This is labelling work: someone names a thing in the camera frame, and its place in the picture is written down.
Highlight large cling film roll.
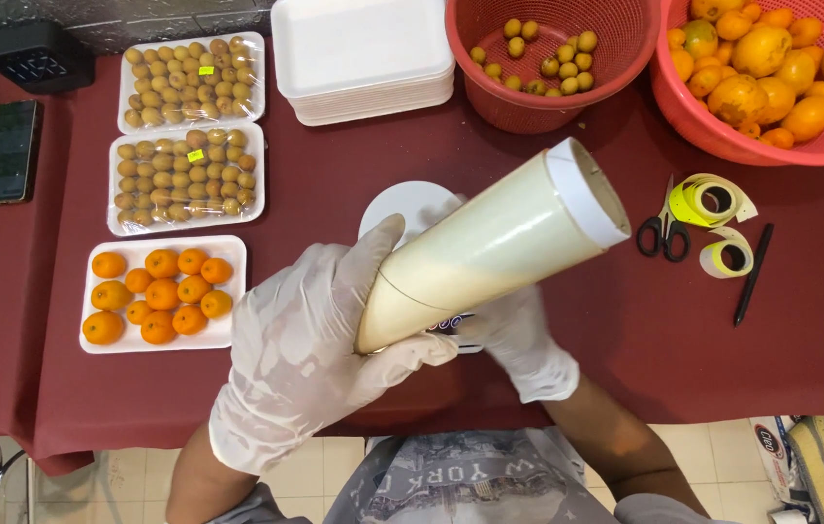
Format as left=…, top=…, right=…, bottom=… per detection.
left=354, top=136, right=632, bottom=357

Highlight group of loose yellow longans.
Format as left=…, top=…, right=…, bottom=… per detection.
left=469, top=18, right=599, bottom=98

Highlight white foam tray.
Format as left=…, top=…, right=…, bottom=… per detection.
left=106, top=121, right=267, bottom=238
left=117, top=31, right=267, bottom=136
left=79, top=234, right=248, bottom=355

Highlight black pen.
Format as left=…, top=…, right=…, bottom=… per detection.
left=733, top=223, right=775, bottom=328

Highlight person's grey printed shirt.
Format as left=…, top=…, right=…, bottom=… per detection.
left=208, top=426, right=740, bottom=524

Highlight black smartphone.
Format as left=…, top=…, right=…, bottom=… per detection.
left=0, top=99, right=45, bottom=205

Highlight large pink plastic basket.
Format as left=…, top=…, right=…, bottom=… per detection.
left=649, top=0, right=824, bottom=167

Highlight person's right hand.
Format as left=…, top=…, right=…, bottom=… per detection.
left=454, top=286, right=581, bottom=406

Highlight stack of empty foam trays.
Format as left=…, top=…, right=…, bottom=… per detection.
left=270, top=0, right=456, bottom=128

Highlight person's left hand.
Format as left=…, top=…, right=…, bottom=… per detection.
left=208, top=213, right=461, bottom=475

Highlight black handled scissors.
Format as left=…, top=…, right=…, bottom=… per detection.
left=636, top=173, right=692, bottom=263

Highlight black box device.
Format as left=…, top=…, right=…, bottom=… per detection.
left=0, top=19, right=96, bottom=96

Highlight red plastic basket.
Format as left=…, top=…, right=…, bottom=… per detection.
left=444, top=0, right=662, bottom=135

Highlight yellow label roll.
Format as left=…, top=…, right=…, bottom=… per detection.
left=668, top=173, right=759, bottom=229
left=698, top=226, right=755, bottom=279

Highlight maroon tablecloth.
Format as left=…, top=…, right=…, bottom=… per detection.
left=0, top=44, right=824, bottom=478

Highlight heap of orange citrus fruit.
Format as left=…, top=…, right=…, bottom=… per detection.
left=666, top=0, right=824, bottom=151

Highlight white printed plastic bag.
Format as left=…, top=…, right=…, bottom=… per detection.
left=749, top=416, right=813, bottom=524

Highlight white kitchen scale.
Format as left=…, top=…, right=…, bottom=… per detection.
left=357, top=180, right=487, bottom=356

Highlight group of wrapped brown longans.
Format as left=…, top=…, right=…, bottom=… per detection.
left=124, top=36, right=256, bottom=128
left=113, top=128, right=258, bottom=227

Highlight group of small oranges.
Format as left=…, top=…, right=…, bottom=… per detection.
left=81, top=248, right=234, bottom=346

